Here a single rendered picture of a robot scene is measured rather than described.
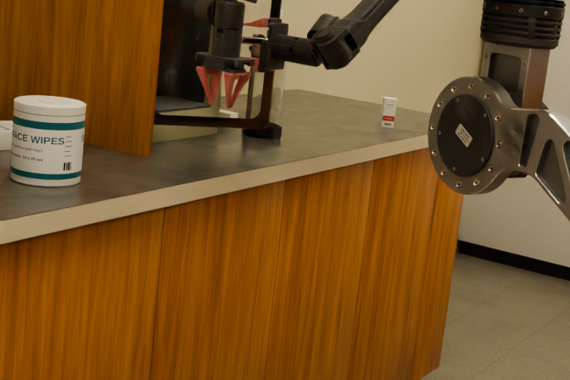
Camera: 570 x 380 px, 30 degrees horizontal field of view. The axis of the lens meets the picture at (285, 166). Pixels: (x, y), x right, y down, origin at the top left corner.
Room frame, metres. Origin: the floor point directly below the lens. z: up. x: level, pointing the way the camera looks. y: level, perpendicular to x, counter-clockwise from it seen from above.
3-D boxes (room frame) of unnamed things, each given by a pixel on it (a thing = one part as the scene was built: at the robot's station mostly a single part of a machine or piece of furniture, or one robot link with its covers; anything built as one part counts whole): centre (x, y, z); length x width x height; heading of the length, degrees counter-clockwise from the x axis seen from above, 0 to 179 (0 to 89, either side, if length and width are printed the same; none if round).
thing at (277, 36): (2.34, 0.03, 1.20); 0.07 x 0.07 x 0.10; 58
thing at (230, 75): (2.07, 0.13, 1.14); 0.07 x 0.07 x 0.09; 59
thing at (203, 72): (2.08, 0.15, 1.14); 0.07 x 0.07 x 0.09; 59
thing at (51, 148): (1.94, 0.44, 1.01); 0.13 x 0.13 x 0.15
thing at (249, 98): (2.42, 0.19, 1.19); 0.30 x 0.01 x 0.40; 113
